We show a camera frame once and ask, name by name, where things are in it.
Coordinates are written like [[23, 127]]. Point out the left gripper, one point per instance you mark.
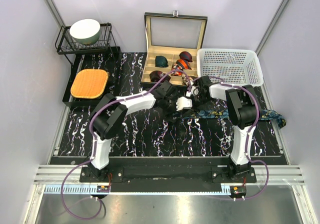
[[174, 99]]

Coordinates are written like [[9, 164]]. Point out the blue patterned necktie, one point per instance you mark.
[[266, 115]]

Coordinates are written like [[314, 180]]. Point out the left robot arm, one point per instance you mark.
[[110, 113]]

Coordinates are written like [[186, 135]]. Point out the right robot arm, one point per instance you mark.
[[243, 112]]

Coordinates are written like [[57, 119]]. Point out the beige floral rolled tie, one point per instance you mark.
[[189, 80]]

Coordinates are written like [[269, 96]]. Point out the dark red rolled tie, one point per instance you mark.
[[156, 75]]

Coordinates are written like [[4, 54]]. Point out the orange striped rolled tie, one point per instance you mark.
[[183, 64]]

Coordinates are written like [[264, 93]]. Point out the red floral rolled tie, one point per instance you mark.
[[176, 70]]

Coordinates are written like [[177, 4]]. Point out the dark green rolled tie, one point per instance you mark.
[[161, 61]]

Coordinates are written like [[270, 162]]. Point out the maroon striped rolled tie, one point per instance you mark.
[[185, 55]]

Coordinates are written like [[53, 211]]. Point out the white plastic basket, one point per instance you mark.
[[234, 66]]

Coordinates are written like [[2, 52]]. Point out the black tie storage box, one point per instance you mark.
[[168, 35]]

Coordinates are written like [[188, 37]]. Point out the white green bowl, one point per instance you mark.
[[86, 31]]

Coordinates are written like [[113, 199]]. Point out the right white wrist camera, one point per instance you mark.
[[192, 90]]

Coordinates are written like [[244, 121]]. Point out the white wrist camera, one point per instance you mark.
[[192, 90], [184, 102]]

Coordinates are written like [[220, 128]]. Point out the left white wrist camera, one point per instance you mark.
[[184, 102]]

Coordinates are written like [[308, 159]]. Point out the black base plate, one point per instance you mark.
[[165, 175]]

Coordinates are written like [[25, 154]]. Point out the black wire dish rack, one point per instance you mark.
[[65, 44]]

